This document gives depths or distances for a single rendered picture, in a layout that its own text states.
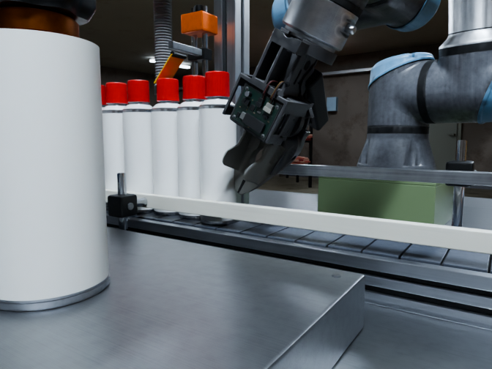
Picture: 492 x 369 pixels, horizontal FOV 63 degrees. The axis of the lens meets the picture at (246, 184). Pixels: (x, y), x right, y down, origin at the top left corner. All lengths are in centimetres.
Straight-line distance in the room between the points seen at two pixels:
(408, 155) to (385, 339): 48
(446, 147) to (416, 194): 817
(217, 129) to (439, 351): 35
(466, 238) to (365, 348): 14
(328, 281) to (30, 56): 27
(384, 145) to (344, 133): 881
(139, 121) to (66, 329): 41
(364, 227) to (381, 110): 42
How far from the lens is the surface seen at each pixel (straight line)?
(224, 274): 36
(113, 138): 68
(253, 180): 51
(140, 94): 65
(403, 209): 78
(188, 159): 58
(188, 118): 58
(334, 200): 83
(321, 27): 46
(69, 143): 30
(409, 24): 58
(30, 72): 30
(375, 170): 51
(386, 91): 82
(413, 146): 82
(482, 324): 43
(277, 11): 64
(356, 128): 951
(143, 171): 64
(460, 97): 77
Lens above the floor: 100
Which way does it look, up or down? 7 degrees down
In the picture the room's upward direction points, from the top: straight up
